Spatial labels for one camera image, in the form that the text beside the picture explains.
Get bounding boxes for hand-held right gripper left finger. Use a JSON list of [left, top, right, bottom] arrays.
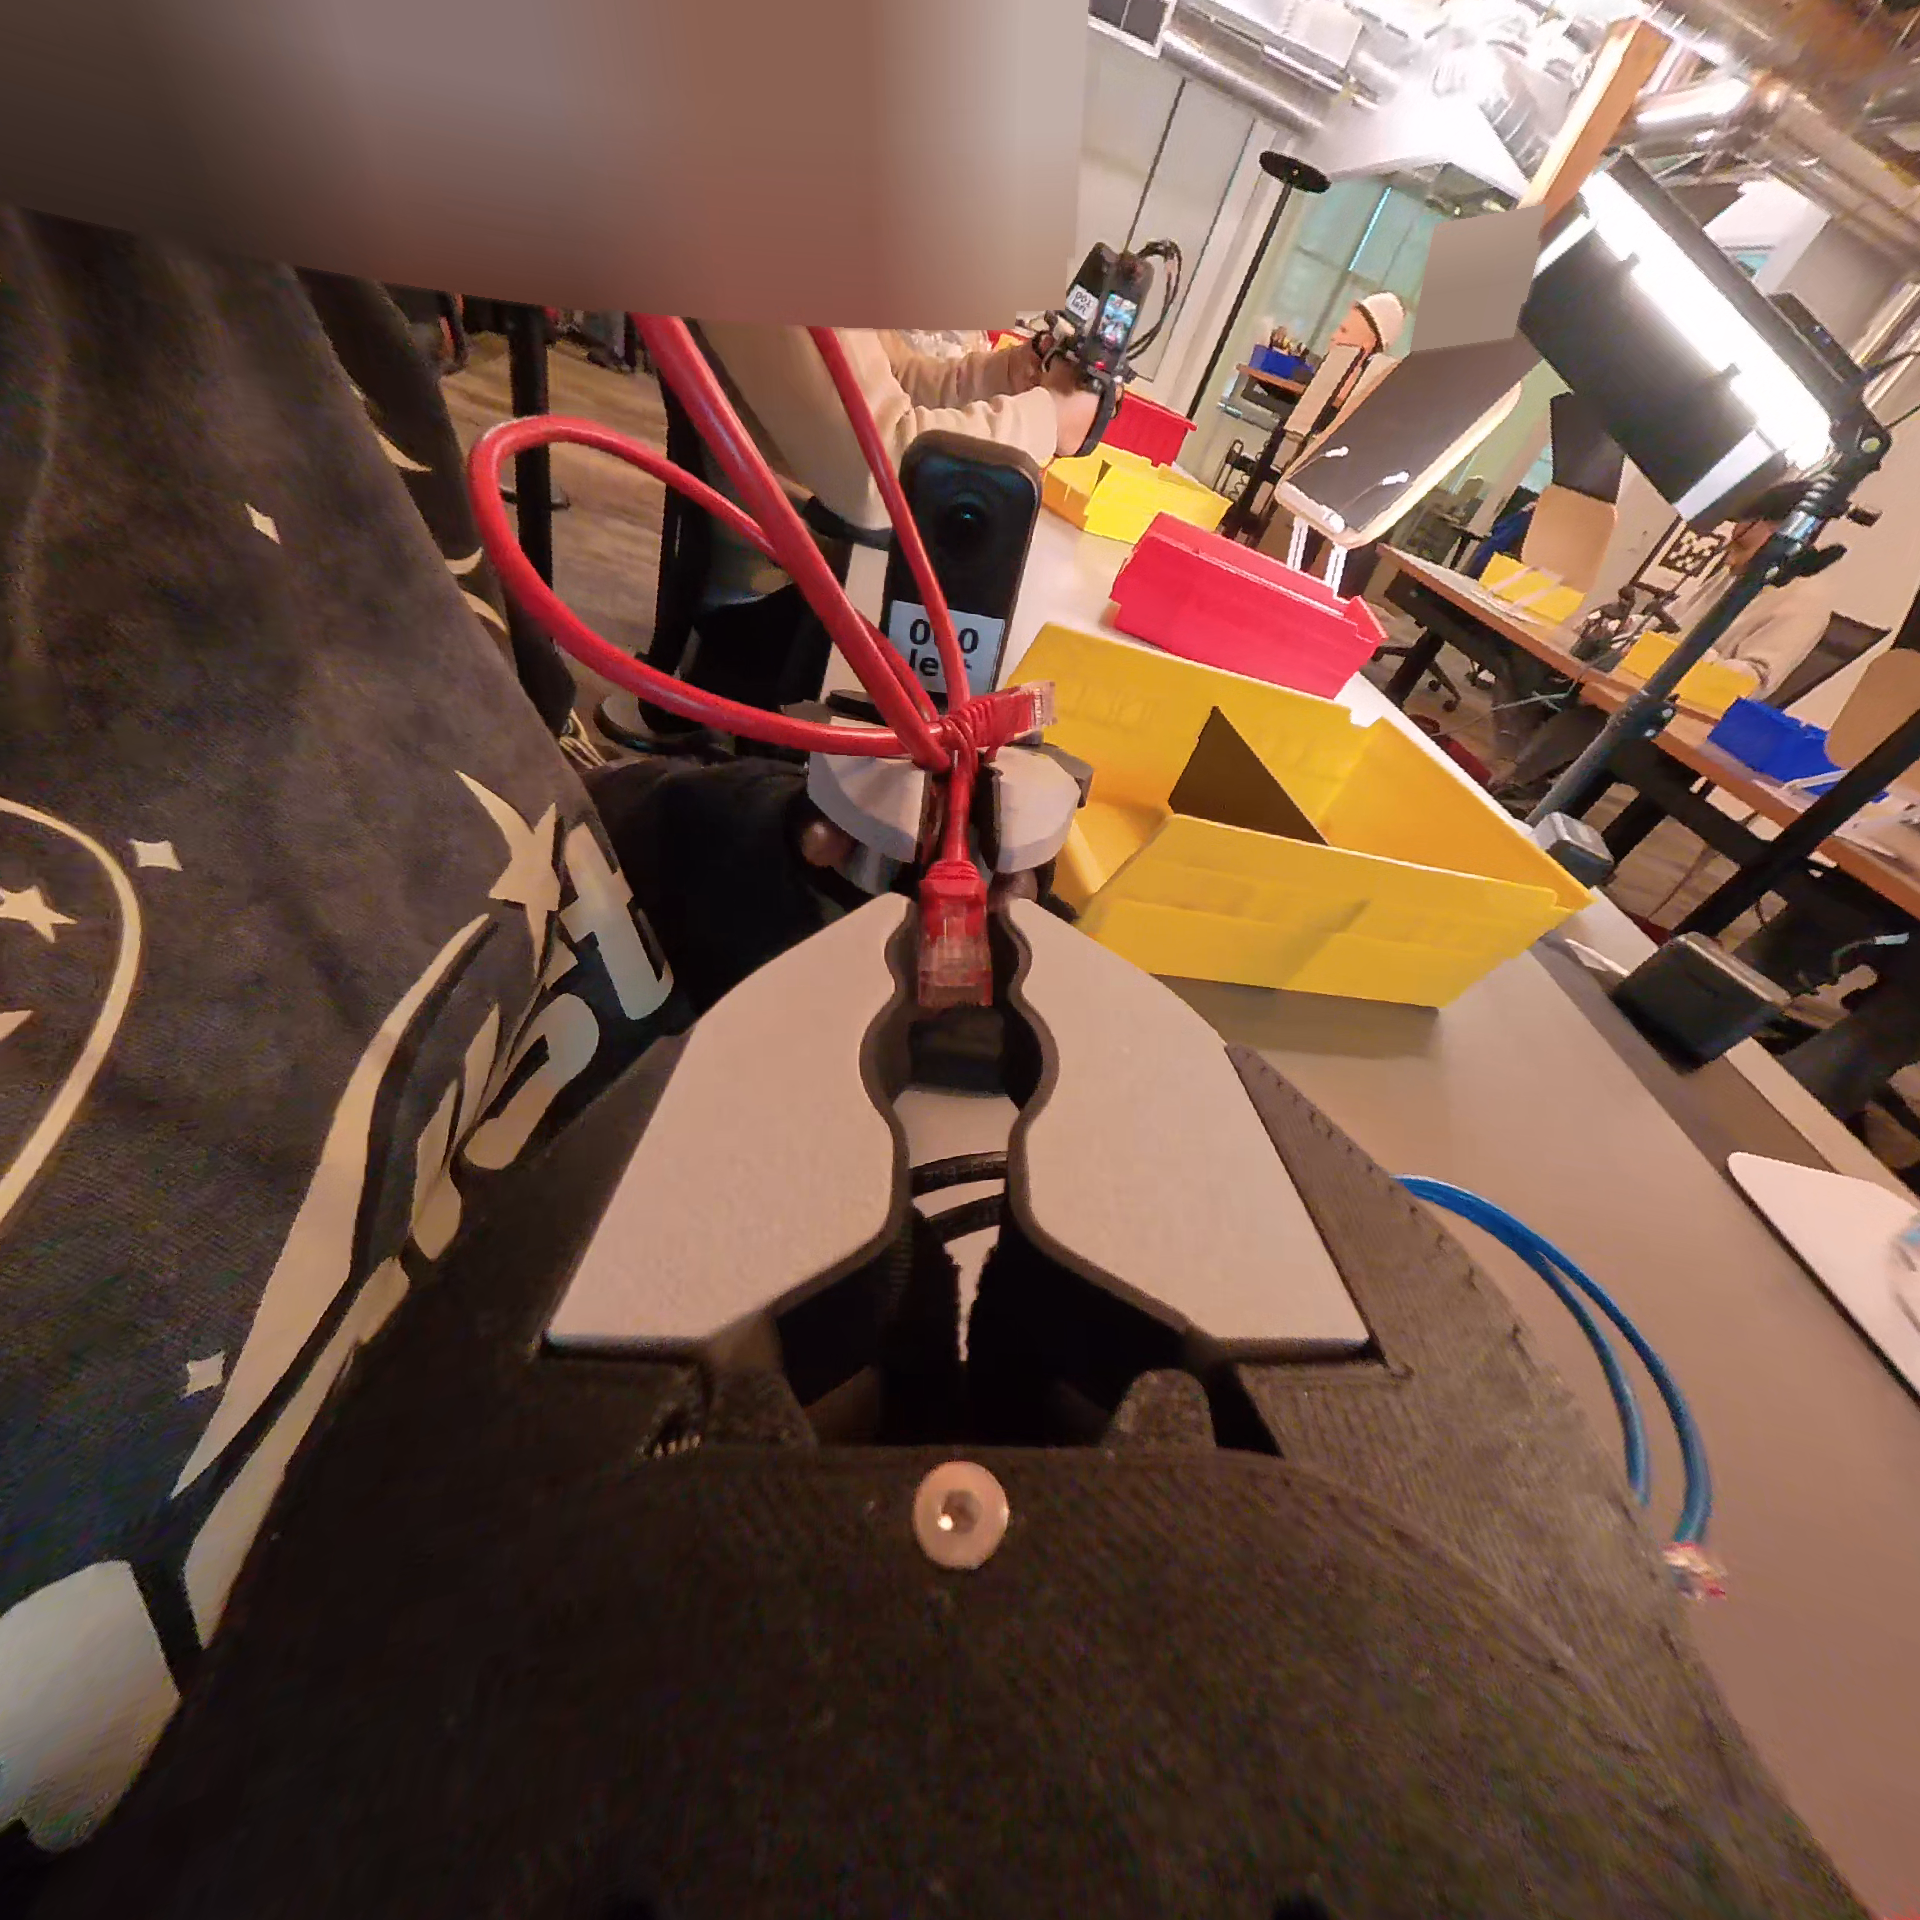
[[547, 896, 917, 1344]]

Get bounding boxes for person's left hand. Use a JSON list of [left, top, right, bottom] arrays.
[[584, 757, 887, 1022]]

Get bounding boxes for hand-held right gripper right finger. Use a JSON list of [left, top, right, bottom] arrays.
[[997, 900, 1374, 1346]]

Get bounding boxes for black light stand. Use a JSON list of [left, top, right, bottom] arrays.
[[1529, 428, 1920, 947]]

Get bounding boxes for black ethernet cable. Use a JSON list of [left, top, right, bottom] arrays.
[[900, 1142, 1009, 1249]]

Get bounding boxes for studio light panel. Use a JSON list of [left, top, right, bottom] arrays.
[[1515, 152, 1894, 528]]

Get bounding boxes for red ethernet cable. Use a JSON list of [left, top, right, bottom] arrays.
[[468, 312, 1057, 1011]]

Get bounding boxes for yellow plastic bin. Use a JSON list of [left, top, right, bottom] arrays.
[[997, 619, 1595, 1011], [1040, 446, 1235, 545]]

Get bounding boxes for wooden desk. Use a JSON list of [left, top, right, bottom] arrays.
[[1376, 545, 1920, 905]]

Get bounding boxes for blue ethernet cable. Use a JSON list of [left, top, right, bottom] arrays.
[[1395, 1176, 1728, 1602]]

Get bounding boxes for white power strip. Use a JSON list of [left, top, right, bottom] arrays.
[[1728, 1152, 1920, 1403]]

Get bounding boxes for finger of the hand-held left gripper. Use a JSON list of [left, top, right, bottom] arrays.
[[806, 744, 957, 866], [979, 744, 1096, 876]]

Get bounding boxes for black power adapter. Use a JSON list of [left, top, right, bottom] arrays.
[[1612, 933, 1790, 1070]]

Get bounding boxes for tilted display board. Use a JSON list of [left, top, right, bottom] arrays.
[[1275, 337, 1549, 552]]

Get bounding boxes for black floor lamp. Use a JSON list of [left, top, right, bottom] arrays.
[[1184, 152, 1335, 426]]

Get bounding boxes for blue plastic bin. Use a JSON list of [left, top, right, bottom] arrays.
[[1710, 698, 1840, 784]]

